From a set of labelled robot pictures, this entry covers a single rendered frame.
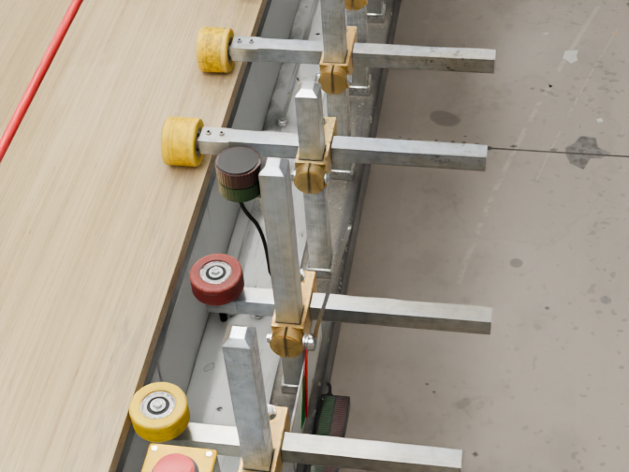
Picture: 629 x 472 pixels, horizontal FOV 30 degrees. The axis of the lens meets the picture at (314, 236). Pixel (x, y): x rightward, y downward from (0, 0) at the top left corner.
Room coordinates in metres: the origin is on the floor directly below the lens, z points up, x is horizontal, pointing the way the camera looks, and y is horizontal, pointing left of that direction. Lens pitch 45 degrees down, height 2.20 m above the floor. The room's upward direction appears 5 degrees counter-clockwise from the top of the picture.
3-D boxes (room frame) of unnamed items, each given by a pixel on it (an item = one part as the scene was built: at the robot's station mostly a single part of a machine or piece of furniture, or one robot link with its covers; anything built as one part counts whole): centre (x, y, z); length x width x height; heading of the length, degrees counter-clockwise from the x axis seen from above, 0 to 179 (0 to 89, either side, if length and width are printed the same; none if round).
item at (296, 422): (1.11, 0.03, 0.75); 0.26 x 0.01 x 0.10; 168
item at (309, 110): (1.39, -0.01, 0.86); 0.04 x 0.04 x 0.48; 78
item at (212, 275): (1.21, 0.15, 0.85); 0.08 x 0.08 x 0.11
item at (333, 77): (1.66, -0.07, 0.95); 0.14 x 0.06 x 0.05; 168
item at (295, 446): (0.93, 0.04, 0.83); 0.43 x 0.03 x 0.04; 78
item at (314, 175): (1.41, -0.01, 0.95); 0.14 x 0.06 x 0.05; 168
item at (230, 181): (1.16, 0.09, 1.16); 0.06 x 0.06 x 0.02
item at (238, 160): (1.16, 0.09, 1.07); 0.06 x 0.06 x 0.22; 78
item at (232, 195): (1.16, 0.09, 1.14); 0.06 x 0.06 x 0.02
